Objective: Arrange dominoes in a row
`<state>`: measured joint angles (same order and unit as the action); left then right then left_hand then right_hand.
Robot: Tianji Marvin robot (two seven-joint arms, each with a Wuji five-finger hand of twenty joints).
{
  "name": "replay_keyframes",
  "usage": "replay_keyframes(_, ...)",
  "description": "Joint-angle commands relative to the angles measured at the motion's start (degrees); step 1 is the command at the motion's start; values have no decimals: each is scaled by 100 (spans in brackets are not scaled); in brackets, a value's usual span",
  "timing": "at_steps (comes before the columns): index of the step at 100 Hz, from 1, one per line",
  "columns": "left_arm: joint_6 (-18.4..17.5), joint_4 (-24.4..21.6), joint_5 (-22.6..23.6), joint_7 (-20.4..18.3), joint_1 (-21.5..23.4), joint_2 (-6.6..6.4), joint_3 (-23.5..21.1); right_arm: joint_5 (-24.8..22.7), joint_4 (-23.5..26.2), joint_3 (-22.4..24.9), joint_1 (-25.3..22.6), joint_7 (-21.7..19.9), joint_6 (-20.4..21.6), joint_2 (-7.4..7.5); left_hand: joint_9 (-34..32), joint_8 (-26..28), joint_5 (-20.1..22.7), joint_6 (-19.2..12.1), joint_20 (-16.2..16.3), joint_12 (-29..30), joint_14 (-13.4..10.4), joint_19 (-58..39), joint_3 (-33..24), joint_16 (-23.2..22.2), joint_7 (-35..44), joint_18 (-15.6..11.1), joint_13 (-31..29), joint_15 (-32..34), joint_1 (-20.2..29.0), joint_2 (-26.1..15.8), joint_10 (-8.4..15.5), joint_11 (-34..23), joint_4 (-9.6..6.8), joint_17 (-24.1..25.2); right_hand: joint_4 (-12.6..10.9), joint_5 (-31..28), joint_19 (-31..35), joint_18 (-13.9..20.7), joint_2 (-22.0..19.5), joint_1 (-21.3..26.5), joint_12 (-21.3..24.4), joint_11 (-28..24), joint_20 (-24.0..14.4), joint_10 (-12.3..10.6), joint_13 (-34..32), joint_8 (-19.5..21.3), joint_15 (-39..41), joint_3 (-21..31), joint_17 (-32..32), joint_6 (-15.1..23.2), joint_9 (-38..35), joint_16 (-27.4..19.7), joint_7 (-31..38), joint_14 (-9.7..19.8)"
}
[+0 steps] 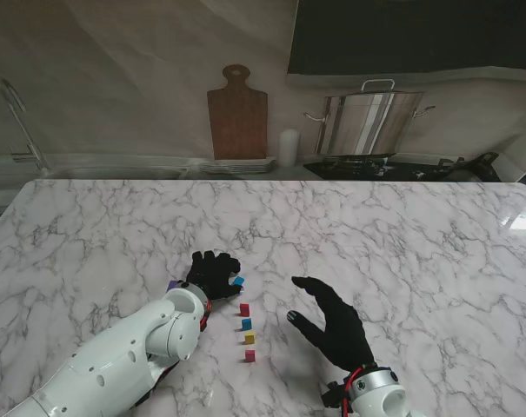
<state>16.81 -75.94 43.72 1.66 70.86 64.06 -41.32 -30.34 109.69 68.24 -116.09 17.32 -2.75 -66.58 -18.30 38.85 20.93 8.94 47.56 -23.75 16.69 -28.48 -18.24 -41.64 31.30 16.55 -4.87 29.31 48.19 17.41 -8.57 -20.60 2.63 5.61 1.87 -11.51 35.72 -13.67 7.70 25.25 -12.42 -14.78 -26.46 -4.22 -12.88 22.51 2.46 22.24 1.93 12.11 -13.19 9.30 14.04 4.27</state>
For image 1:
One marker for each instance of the yellow domino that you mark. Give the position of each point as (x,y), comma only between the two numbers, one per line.
(249,338)

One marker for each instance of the pink domino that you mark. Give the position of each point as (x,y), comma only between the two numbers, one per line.
(250,356)

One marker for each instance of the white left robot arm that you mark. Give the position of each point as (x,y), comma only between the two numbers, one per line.
(128,352)

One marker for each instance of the purple domino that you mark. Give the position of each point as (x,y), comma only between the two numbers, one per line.
(171,285)

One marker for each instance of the steel kitchen sink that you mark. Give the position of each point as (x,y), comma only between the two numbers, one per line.
(115,173)

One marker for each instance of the brown wooden cutting board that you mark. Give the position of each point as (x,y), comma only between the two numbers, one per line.
(238,126)

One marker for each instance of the black gas stove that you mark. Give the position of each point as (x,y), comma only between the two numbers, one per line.
(362,170)

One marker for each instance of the white cylindrical candle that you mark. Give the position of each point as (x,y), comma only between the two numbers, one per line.
(289,147)

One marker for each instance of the large steel stock pot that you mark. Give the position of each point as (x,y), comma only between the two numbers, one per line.
(367,123)

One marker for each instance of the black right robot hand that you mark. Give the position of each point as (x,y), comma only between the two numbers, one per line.
(341,334)

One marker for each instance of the red domino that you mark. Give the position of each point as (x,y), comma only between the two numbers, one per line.
(244,309)

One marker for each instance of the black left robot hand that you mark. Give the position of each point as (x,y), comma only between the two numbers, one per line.
(215,276)

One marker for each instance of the chrome kitchen faucet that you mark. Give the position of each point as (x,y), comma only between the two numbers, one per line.
(25,130)

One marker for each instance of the dark range hood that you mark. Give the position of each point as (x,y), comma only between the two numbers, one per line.
(419,35)

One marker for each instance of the black frying pan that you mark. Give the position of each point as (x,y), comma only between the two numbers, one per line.
(475,170)

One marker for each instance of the blue domino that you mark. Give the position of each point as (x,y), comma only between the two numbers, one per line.
(246,324)
(238,281)

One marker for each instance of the stack of white plates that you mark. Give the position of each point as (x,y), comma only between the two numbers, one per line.
(241,166)

